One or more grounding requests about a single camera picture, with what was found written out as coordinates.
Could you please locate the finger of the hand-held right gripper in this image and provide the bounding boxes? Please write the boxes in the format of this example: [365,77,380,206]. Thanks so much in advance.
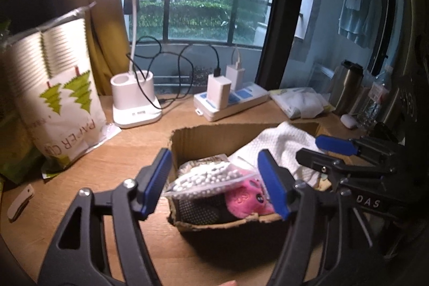
[315,135,401,168]
[296,148,346,180]

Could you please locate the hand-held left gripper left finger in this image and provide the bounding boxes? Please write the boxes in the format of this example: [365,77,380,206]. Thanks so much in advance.
[38,148,173,286]

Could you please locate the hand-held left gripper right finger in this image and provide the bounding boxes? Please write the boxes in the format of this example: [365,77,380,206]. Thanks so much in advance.
[257,149,374,286]

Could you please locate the pink plush toy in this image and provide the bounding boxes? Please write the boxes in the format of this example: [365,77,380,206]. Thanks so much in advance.
[225,177,277,216]

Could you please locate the white waffle towel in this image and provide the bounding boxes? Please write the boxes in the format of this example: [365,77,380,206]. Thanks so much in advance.
[230,121,324,188]

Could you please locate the clear bag of white beads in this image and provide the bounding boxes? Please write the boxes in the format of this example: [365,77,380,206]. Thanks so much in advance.
[164,161,258,200]

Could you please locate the grey dotted glove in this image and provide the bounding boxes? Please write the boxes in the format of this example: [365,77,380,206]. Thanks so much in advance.
[174,194,235,225]

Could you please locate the cardboard box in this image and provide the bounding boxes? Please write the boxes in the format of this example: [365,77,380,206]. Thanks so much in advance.
[167,121,336,233]

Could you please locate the white earbuds case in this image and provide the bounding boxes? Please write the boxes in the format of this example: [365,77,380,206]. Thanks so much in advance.
[340,113,357,129]

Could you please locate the clear water bottle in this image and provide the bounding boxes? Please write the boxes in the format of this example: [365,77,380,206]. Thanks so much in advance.
[356,66,393,131]

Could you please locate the white plastic pack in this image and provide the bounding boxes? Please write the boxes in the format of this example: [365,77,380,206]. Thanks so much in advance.
[270,87,336,120]

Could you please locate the steel thermos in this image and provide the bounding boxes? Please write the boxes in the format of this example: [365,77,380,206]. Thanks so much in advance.
[330,60,364,116]

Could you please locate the white desk lamp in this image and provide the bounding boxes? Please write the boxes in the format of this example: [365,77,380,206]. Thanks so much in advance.
[74,0,202,129]

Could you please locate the white power strip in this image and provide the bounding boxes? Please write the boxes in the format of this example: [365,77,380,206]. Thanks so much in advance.
[193,81,270,122]

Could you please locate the white charger with black plug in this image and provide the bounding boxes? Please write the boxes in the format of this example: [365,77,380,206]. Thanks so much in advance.
[206,73,232,109]

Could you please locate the bag of paper cups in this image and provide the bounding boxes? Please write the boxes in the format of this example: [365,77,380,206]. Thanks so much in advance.
[0,3,123,179]

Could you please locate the hanging blue towels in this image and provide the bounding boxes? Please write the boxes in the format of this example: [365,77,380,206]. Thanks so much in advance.
[338,0,383,49]

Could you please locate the yellow curtain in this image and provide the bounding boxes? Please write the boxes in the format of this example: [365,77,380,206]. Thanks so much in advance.
[84,1,133,97]

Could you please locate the small white plastic object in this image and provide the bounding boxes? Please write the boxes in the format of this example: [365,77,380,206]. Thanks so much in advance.
[7,184,35,223]

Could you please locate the black balcony railing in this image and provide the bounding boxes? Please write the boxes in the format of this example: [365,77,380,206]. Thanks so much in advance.
[137,0,279,49]

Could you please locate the black cable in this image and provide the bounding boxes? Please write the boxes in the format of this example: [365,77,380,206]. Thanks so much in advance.
[125,36,222,106]

